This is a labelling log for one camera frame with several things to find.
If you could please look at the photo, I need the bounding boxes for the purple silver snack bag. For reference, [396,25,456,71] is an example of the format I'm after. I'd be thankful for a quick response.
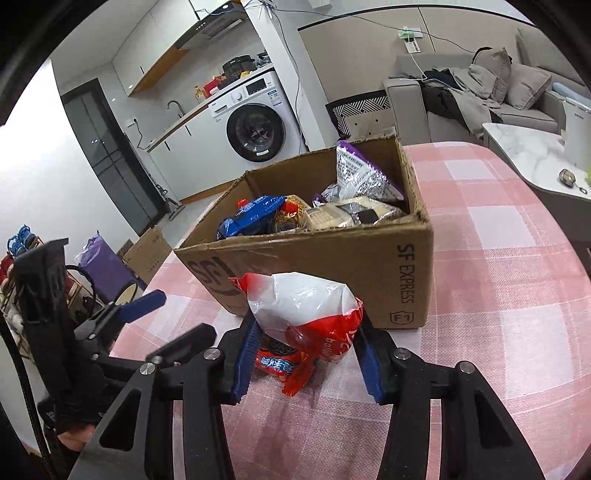
[313,141,405,207]

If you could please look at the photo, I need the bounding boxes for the range hood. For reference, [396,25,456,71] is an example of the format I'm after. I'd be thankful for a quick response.
[174,4,251,49]

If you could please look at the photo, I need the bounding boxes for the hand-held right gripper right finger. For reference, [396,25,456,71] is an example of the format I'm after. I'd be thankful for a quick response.
[353,318,546,480]

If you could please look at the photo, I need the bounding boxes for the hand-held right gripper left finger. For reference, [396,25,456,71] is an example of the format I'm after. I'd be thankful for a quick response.
[68,318,262,480]

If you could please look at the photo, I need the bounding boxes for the white washing machine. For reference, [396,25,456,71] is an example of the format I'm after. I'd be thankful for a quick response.
[206,69,309,164]

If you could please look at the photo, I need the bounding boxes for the grey sofa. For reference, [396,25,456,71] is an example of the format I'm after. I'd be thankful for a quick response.
[383,28,591,149]

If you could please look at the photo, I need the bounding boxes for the dark glossy refrigerator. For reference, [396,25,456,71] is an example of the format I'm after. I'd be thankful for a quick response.
[60,79,165,234]

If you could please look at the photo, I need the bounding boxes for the clear cracker packet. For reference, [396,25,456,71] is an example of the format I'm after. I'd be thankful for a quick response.
[302,205,358,231]
[332,196,410,226]

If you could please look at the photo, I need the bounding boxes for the white appliance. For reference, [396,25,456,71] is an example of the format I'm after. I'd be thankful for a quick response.
[561,99,591,169]

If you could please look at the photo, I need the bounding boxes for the pink plaid tablecloth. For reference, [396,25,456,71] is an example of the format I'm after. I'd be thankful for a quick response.
[106,142,591,480]

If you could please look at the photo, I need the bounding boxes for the wooden shelf rack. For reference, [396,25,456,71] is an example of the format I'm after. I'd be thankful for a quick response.
[0,224,94,352]

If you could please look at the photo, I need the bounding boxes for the grey floor mop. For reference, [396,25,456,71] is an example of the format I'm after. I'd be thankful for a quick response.
[157,184,187,222]

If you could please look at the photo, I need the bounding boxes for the grey coat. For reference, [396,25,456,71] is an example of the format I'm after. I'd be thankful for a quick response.
[450,65,505,137]

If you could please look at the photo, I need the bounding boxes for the small cardboard floor box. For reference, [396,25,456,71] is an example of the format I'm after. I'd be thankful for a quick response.
[121,225,174,285]

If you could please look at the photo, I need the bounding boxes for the blue shoes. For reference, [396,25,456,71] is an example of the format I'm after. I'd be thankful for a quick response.
[7,224,45,255]

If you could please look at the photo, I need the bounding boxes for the blue cookie packet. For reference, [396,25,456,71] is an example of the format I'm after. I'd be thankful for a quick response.
[217,195,287,241]

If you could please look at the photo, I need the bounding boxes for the black wall cable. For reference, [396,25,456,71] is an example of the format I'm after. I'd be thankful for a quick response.
[245,0,491,52]

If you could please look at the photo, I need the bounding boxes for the white wall cabinet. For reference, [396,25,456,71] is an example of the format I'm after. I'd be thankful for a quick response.
[112,0,204,96]

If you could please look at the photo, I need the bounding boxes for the white power strip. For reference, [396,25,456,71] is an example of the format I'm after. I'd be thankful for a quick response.
[397,28,424,54]

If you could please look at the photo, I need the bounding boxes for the white and red snack bag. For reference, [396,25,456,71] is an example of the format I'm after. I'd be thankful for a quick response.
[229,271,365,398]

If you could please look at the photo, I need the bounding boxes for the grey square pillow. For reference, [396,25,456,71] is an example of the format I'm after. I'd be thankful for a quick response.
[468,47,513,105]
[505,63,553,111]

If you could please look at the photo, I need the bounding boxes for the light blue cushion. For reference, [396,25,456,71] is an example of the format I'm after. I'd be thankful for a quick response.
[551,82,591,103]

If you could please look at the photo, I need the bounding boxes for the black rice cooker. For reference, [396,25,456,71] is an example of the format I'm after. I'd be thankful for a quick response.
[222,54,257,79]

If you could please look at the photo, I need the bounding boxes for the key fob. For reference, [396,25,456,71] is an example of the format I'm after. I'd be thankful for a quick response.
[558,168,590,193]

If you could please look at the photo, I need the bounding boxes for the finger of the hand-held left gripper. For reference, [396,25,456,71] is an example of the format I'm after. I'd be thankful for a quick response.
[73,290,168,343]
[95,323,218,376]

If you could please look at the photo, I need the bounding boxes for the dark clothing pile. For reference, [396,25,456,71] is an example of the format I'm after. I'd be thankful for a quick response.
[420,68,504,136]

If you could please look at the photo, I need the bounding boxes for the white marble coffee table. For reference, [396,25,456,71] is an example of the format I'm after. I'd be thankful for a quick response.
[481,122,591,278]

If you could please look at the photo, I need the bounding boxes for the brown cardboard box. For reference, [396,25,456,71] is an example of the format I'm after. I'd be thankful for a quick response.
[173,135,435,330]

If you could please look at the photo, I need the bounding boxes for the round stool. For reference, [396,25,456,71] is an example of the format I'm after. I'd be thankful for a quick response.
[113,284,145,308]

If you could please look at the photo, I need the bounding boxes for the white kitchen counter cabinet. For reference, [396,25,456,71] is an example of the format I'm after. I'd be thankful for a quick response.
[147,99,232,202]

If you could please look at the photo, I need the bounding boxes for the person's left hand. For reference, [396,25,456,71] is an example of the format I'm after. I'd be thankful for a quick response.
[59,424,95,452]

